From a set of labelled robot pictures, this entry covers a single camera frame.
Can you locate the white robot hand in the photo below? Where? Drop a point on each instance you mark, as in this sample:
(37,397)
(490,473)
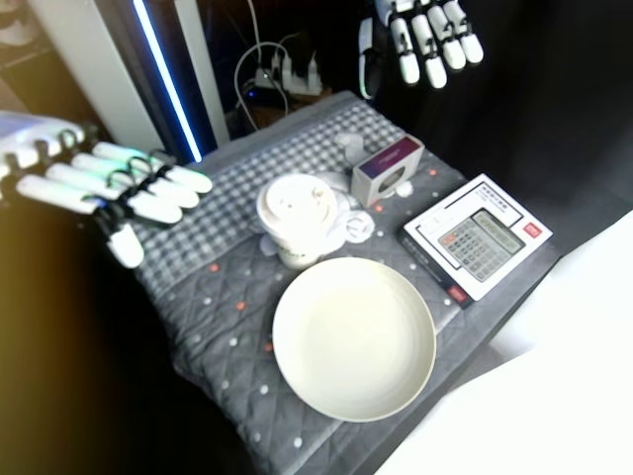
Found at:
(114,185)
(437,29)

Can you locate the small purple white box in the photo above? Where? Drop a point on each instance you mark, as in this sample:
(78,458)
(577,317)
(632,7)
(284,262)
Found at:
(386,170)

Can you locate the white paper cup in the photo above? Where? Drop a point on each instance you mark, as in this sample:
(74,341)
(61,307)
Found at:
(297,213)

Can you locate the white calculator box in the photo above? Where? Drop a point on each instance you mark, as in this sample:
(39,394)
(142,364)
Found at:
(477,237)

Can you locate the cream round plate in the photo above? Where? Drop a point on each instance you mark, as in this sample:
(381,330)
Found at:
(353,341)

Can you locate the white pillar with blue light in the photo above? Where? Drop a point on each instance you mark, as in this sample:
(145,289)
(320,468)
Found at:
(104,74)

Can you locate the white power strip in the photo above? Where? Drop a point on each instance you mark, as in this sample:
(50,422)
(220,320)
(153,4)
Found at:
(292,79)

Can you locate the grey quilt with printed bear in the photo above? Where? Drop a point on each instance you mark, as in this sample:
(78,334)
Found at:
(222,307)

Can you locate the white flat panel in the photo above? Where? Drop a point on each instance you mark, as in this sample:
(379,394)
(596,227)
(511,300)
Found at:
(544,386)

